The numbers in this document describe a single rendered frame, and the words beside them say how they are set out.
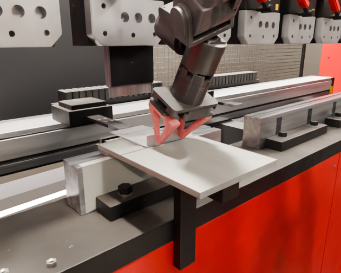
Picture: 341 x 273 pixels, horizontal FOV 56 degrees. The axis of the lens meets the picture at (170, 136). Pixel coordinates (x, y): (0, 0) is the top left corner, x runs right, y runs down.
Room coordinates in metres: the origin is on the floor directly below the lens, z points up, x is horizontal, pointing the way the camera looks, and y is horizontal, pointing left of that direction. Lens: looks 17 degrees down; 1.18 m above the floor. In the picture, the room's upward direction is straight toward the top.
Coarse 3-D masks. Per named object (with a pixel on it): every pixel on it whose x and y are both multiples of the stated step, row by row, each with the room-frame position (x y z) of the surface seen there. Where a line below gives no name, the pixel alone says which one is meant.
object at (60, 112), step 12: (60, 108) 0.78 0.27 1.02; (72, 108) 0.76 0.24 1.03; (84, 108) 0.78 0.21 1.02; (96, 108) 0.79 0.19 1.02; (108, 108) 0.81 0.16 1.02; (60, 120) 0.78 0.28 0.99; (72, 120) 0.74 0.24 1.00; (84, 120) 0.76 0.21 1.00; (96, 120) 0.73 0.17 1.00; (108, 120) 0.73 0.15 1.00
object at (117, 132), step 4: (128, 128) 0.66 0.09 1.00; (132, 128) 0.66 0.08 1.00; (136, 128) 0.66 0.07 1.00; (140, 128) 0.66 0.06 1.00; (144, 128) 0.66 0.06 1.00; (148, 128) 0.66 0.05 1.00; (112, 132) 0.63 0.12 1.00; (116, 132) 0.63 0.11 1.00; (120, 132) 0.63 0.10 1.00; (124, 132) 0.63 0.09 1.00; (128, 132) 0.63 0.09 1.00
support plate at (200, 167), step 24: (120, 144) 0.56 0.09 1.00; (168, 144) 0.56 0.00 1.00; (192, 144) 0.56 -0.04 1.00; (216, 144) 0.56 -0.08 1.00; (144, 168) 0.45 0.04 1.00; (168, 168) 0.44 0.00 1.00; (192, 168) 0.44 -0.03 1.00; (216, 168) 0.44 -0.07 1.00; (240, 168) 0.44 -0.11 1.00; (264, 168) 0.46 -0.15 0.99; (192, 192) 0.38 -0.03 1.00
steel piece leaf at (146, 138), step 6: (132, 132) 0.63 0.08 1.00; (138, 132) 0.63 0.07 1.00; (144, 132) 0.63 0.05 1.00; (150, 132) 0.63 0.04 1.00; (174, 132) 0.58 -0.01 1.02; (126, 138) 0.59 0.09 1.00; (132, 138) 0.59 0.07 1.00; (138, 138) 0.59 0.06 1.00; (144, 138) 0.59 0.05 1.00; (150, 138) 0.55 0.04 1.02; (168, 138) 0.57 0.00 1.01; (174, 138) 0.58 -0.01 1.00; (180, 138) 0.59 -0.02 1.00; (144, 144) 0.56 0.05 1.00; (150, 144) 0.55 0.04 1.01; (156, 144) 0.56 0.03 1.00
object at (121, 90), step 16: (112, 48) 0.60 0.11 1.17; (128, 48) 0.62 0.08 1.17; (144, 48) 0.65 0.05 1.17; (112, 64) 0.60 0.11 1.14; (128, 64) 0.62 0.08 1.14; (144, 64) 0.65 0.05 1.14; (112, 80) 0.60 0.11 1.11; (128, 80) 0.62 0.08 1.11; (144, 80) 0.64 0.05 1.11; (112, 96) 0.61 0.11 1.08
